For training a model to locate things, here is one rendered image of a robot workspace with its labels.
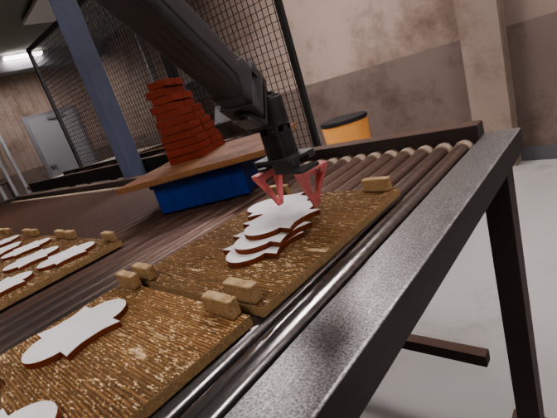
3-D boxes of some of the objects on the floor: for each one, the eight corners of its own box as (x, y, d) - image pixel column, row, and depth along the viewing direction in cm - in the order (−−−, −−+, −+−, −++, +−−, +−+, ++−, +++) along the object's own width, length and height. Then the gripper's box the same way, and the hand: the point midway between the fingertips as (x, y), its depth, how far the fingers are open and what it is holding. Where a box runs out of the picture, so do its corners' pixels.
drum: (392, 179, 397) (376, 108, 377) (365, 196, 371) (346, 121, 350) (356, 180, 433) (340, 114, 412) (329, 196, 406) (310, 128, 385)
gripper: (315, 114, 67) (337, 197, 72) (262, 125, 78) (284, 197, 82) (288, 126, 63) (314, 214, 68) (235, 135, 74) (261, 211, 78)
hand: (297, 201), depth 75 cm, fingers open, 9 cm apart
